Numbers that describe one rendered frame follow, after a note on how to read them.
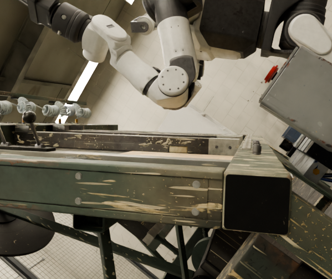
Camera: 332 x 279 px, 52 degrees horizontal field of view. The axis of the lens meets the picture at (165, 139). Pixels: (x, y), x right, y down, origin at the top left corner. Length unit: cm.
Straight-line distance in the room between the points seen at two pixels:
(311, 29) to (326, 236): 66
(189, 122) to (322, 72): 463
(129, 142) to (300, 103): 102
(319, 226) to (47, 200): 53
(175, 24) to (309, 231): 60
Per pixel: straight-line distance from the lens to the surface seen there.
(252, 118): 652
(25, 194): 81
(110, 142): 158
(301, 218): 66
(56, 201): 77
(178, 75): 86
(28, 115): 104
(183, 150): 148
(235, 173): 64
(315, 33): 114
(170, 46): 93
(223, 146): 145
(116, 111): 712
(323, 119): 64
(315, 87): 64
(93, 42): 99
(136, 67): 91
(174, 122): 528
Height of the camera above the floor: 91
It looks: 10 degrees up
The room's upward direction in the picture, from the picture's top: 55 degrees counter-clockwise
